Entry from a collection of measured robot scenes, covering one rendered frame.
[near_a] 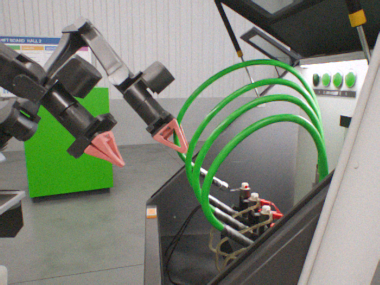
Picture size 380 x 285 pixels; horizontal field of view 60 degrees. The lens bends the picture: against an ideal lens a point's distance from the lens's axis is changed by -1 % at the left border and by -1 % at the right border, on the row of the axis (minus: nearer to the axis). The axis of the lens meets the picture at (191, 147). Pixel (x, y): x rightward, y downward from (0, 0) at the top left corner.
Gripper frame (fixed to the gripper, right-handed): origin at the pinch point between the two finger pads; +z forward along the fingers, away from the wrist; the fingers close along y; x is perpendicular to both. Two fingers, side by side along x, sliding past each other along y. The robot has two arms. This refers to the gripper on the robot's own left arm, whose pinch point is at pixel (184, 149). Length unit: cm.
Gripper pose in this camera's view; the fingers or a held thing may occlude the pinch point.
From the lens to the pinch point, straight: 79.9
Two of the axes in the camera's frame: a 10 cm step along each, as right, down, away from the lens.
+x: -7.4, 6.7, 0.7
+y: 1.0, 0.1, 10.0
